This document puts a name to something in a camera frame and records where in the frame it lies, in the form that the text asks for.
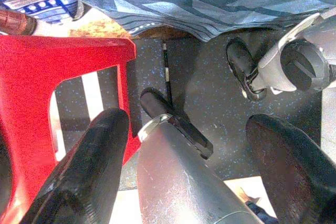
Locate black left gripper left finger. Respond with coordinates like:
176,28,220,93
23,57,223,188
20,108,130,224

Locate black robot foot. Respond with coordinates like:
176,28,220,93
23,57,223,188
140,87,214,161
226,37,267,102

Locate silver left robot leg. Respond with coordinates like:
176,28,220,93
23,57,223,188
136,115,265,224

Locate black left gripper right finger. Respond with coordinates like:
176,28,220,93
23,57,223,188
246,114,336,224

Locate brown plastic bottle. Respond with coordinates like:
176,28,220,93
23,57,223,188
0,9,37,36

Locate thin black cable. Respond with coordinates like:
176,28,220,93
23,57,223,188
162,42,174,108

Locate black right robot foot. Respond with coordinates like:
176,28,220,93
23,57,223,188
226,37,267,102

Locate red plastic stool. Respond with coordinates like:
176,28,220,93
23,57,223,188
0,35,142,224

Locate orange speckled mat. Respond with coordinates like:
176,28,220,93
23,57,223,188
68,18,132,39

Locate silver robot leg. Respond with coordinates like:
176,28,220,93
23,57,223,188
136,115,265,224
256,6,336,93

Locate silver right robot leg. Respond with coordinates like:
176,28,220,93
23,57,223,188
256,6,336,93

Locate black left robot foot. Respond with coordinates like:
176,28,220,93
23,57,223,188
140,87,214,161

